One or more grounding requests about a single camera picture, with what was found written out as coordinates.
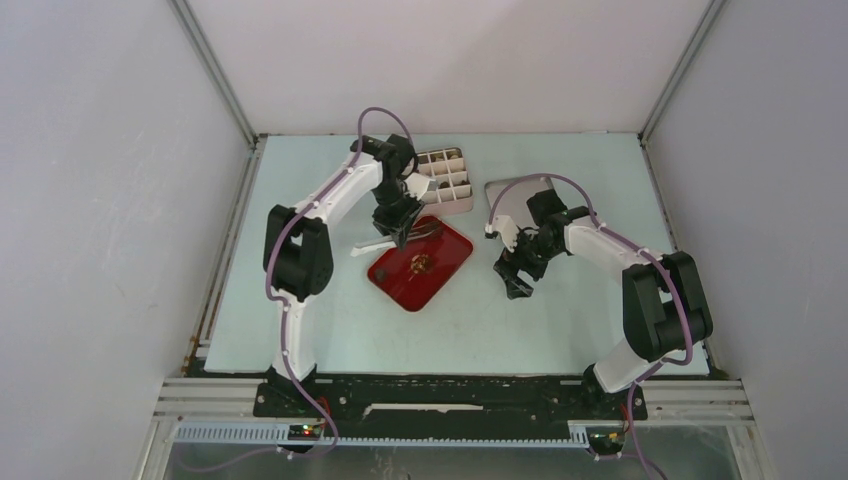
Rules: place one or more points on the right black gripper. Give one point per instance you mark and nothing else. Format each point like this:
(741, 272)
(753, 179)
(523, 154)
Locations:
(509, 265)

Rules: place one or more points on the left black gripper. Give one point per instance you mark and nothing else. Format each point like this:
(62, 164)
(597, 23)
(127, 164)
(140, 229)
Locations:
(398, 225)

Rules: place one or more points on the red plastic tray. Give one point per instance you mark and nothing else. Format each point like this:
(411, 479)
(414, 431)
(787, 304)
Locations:
(413, 275)

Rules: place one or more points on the white divided chocolate box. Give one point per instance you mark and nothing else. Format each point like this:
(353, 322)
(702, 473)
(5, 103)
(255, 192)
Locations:
(453, 192)

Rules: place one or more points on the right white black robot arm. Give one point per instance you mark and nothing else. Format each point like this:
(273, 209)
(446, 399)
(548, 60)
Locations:
(665, 309)

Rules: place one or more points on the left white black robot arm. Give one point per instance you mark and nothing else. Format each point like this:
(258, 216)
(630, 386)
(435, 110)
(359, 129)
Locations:
(298, 259)

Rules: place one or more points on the round foil wrapped chocolate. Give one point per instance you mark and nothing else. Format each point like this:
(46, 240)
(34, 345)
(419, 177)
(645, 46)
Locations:
(421, 264)

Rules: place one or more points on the silver metal box lid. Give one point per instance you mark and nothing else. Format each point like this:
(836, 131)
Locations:
(514, 202)

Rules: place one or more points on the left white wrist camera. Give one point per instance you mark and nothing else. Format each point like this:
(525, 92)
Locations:
(417, 185)

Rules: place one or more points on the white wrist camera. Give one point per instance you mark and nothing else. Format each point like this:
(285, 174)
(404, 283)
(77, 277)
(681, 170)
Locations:
(503, 227)
(417, 185)

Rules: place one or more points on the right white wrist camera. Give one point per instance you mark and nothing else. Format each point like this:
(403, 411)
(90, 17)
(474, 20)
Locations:
(503, 227)

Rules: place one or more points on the grey cable duct strip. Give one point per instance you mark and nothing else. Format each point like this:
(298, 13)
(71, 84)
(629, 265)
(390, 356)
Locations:
(282, 434)

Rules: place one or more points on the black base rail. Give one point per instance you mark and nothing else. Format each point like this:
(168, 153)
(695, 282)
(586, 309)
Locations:
(445, 406)

